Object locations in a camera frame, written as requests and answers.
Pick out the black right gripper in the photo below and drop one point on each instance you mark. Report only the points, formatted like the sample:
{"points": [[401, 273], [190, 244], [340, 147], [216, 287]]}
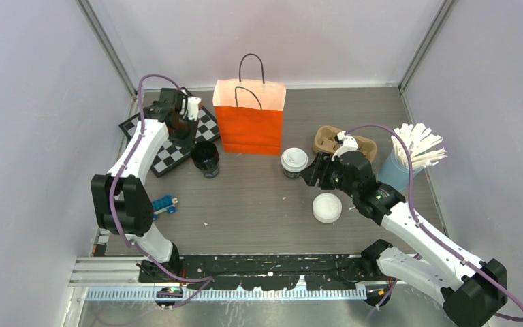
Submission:
{"points": [[311, 174]]}

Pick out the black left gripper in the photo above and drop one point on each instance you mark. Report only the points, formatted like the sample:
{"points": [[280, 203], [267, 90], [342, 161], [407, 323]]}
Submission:
{"points": [[193, 130]]}

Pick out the dark translucent coffee cup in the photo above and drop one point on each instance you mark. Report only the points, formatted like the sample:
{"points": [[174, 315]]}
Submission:
{"points": [[292, 174]]}

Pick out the white plastic cup lid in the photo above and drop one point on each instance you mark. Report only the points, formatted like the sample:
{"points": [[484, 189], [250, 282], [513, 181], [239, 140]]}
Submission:
{"points": [[294, 159]]}

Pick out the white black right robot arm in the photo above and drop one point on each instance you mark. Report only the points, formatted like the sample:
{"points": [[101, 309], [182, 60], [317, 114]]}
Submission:
{"points": [[468, 288]]}

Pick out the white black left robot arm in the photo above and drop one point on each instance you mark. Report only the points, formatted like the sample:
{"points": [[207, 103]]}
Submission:
{"points": [[122, 205]]}

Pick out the cardboard cup carrier tray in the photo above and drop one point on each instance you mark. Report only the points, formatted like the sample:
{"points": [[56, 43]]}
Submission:
{"points": [[324, 141]]}

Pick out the white lid stack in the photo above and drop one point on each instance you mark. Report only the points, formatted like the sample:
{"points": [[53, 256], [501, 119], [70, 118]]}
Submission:
{"points": [[327, 208]]}

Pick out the black white chessboard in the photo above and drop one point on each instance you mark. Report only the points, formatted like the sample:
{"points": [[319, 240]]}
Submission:
{"points": [[168, 155]]}

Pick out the black cup stack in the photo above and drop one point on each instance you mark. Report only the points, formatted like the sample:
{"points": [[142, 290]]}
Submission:
{"points": [[205, 158]]}

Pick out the blue cup holder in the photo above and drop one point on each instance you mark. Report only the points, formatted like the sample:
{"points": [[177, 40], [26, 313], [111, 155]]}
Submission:
{"points": [[394, 173]]}

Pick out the orange paper bag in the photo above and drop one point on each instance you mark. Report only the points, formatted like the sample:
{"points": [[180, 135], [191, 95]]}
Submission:
{"points": [[250, 113]]}

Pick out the blue red toy car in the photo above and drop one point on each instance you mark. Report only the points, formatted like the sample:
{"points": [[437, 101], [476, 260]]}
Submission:
{"points": [[164, 204]]}

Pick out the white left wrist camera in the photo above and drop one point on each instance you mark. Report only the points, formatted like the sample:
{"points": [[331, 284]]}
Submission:
{"points": [[193, 108]]}

